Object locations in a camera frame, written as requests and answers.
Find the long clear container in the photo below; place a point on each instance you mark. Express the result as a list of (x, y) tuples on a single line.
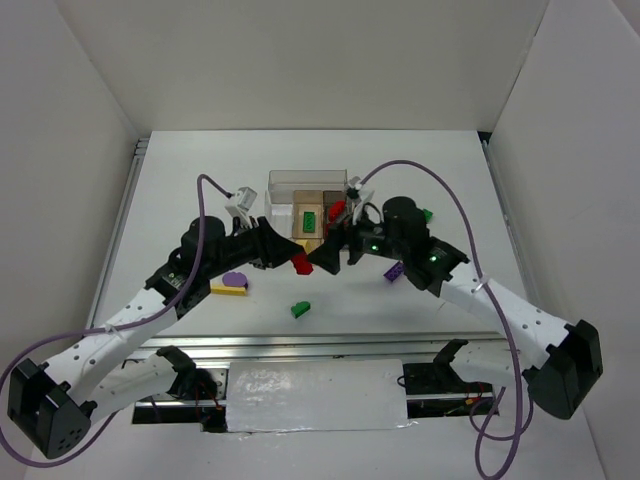
[(283, 185)]

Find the tan translucent container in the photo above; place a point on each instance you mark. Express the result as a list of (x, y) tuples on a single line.
[(307, 200)]

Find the red green lego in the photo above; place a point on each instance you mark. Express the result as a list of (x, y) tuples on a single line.
[(335, 230)]

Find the green rounded lego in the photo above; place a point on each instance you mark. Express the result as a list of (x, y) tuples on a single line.
[(300, 308)]

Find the aluminium rail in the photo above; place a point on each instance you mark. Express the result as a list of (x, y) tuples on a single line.
[(301, 347), (139, 154)]

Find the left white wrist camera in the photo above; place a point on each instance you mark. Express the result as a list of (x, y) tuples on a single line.
[(239, 204)]

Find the long yellow lego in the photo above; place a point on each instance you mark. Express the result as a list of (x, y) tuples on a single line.
[(229, 290)]

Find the left aluminium rail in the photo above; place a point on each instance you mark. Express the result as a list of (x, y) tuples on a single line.
[(139, 154)]

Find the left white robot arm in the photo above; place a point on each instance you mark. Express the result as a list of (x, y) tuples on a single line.
[(54, 403)]

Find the yellow lego brick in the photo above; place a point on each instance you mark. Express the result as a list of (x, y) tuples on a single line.
[(309, 245)]

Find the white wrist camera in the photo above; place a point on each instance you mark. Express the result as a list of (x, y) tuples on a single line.
[(359, 195), (239, 204)]

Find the aluminium front rail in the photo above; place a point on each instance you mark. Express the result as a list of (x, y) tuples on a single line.
[(301, 347)]

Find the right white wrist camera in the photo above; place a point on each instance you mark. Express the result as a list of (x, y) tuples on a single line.
[(359, 195)]

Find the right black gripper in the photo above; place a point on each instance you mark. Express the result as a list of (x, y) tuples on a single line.
[(347, 240)]

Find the small clear container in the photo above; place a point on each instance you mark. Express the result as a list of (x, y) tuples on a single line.
[(278, 210)]

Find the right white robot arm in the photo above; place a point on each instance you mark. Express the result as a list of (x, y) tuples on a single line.
[(560, 362)]

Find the red rounded lego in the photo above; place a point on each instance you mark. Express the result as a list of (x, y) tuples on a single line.
[(335, 210)]

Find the green rectangular lego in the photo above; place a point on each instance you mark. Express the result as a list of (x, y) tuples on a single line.
[(309, 222)]

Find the purple rectangular lego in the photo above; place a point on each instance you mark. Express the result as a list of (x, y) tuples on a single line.
[(395, 272)]

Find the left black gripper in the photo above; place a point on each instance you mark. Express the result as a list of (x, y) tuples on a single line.
[(263, 242)]

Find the purple rounded lego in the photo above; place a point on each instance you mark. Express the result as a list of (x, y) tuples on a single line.
[(235, 280)]

